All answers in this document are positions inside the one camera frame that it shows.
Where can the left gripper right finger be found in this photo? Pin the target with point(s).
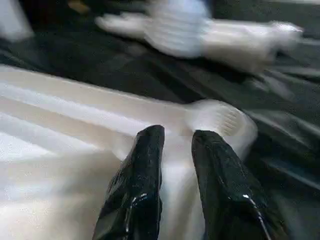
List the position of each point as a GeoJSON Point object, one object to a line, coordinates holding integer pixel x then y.
{"type": "Point", "coordinates": [230, 200]}

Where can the small tan tag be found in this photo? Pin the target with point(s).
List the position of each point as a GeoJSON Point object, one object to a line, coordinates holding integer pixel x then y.
{"type": "Point", "coordinates": [79, 6]}

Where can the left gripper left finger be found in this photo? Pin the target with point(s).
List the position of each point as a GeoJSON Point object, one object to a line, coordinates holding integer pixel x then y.
{"type": "Point", "coordinates": [137, 190]}

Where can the white plastic table top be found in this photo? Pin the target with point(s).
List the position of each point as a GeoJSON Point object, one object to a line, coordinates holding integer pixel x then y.
{"type": "Point", "coordinates": [60, 150]}

